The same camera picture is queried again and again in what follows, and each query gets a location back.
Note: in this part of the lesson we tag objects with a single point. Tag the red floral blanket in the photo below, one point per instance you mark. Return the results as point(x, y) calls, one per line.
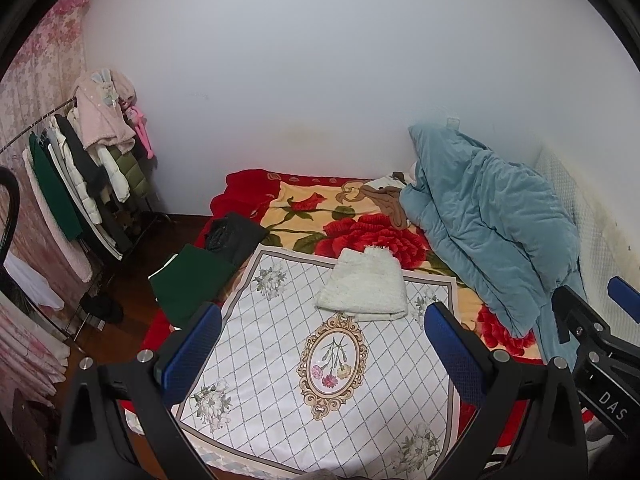
point(370, 230)

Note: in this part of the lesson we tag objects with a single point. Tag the small wall hook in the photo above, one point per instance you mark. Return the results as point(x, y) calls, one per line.
point(453, 121)

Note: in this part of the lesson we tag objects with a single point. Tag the white fuzzy sweater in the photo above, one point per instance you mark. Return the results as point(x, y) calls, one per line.
point(362, 285)

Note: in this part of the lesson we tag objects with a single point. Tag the white hanging garment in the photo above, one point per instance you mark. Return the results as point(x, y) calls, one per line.
point(32, 280)

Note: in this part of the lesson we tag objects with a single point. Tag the pale pink fluffy coat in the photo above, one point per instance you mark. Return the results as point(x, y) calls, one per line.
point(65, 245)

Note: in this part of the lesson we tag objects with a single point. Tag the white puffer jacket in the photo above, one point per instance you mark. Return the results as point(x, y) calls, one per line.
point(112, 175)

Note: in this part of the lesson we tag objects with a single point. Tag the white quilted headboard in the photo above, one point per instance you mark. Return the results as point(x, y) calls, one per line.
point(595, 210)

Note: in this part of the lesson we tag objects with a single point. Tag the green coat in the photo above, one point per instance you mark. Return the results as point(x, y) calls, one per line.
point(52, 185)

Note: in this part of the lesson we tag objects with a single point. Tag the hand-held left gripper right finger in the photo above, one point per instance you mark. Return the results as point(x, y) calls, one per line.
point(455, 355)

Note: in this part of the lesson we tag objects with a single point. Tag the black coat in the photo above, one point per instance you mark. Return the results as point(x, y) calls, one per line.
point(80, 155)

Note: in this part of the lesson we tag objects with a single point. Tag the white diamond-patterned floral sheet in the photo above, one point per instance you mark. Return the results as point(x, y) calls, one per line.
point(280, 320)

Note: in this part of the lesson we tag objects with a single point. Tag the green garment with striped cuffs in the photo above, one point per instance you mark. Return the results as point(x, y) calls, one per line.
point(192, 280)

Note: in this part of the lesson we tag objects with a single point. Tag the dark grey garment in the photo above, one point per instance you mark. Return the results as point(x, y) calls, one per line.
point(235, 235)

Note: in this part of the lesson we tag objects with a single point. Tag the metal clothes rack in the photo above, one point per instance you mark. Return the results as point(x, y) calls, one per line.
point(85, 265)

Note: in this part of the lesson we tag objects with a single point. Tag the light blue quilt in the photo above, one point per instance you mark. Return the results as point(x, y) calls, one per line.
point(490, 220)

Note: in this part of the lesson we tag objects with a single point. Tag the pink floral curtain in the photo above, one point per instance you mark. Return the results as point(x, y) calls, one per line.
point(45, 75)

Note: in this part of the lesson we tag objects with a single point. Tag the black item on floor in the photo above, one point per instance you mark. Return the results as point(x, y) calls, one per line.
point(102, 307)

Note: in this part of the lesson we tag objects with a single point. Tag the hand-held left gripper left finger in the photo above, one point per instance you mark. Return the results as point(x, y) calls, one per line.
point(192, 355)

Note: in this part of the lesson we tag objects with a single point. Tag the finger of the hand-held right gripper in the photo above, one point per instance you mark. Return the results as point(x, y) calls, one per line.
point(625, 300)
point(570, 310)

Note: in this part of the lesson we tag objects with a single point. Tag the olive puffer vest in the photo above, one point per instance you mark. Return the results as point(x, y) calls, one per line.
point(131, 172)

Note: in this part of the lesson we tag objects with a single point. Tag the brown cloth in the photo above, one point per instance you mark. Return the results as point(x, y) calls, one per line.
point(385, 200)

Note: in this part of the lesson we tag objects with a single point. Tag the pink hanging toy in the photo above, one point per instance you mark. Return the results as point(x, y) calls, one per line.
point(141, 132)

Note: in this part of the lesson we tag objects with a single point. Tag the pink fluffy jacket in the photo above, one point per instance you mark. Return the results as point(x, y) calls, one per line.
point(102, 115)

